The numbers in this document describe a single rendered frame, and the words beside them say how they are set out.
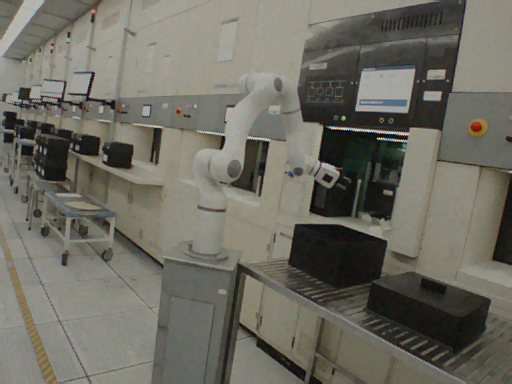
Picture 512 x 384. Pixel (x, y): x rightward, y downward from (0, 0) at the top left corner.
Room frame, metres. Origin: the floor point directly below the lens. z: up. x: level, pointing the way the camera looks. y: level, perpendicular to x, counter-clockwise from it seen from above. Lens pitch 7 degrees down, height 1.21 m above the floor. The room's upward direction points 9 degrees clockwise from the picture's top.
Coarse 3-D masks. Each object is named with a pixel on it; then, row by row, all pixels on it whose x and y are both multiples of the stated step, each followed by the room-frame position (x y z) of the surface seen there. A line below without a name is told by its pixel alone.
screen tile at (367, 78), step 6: (366, 78) 1.84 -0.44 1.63; (372, 78) 1.81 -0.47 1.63; (378, 78) 1.78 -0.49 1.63; (384, 78) 1.76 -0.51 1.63; (378, 84) 1.78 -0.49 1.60; (366, 90) 1.83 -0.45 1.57; (372, 90) 1.80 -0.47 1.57; (378, 90) 1.78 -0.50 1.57; (366, 96) 1.82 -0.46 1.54; (372, 96) 1.80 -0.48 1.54
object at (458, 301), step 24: (384, 288) 1.09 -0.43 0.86; (408, 288) 1.10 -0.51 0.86; (432, 288) 1.11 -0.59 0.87; (456, 288) 1.17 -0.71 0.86; (384, 312) 1.07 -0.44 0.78; (408, 312) 1.02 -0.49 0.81; (432, 312) 0.97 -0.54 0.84; (456, 312) 0.95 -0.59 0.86; (480, 312) 1.03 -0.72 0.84; (432, 336) 0.96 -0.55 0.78; (456, 336) 0.92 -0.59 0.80
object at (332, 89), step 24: (312, 0) 2.18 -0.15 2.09; (336, 0) 2.04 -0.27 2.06; (360, 0) 1.92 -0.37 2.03; (384, 0) 1.82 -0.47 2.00; (408, 0) 1.72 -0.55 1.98; (432, 0) 1.63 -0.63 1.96; (312, 24) 2.17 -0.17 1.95; (360, 72) 1.87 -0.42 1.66; (432, 72) 1.59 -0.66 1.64; (312, 96) 2.09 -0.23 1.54; (336, 96) 1.96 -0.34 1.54; (432, 96) 1.57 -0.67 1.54; (288, 360) 1.97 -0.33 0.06
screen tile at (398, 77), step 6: (402, 72) 1.69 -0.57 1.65; (408, 72) 1.67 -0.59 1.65; (390, 78) 1.74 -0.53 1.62; (396, 78) 1.71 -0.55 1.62; (402, 78) 1.69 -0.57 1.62; (408, 78) 1.67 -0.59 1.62; (408, 84) 1.66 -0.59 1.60; (390, 90) 1.73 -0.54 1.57; (396, 90) 1.70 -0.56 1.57; (402, 90) 1.68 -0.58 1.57; (408, 90) 1.66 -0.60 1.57
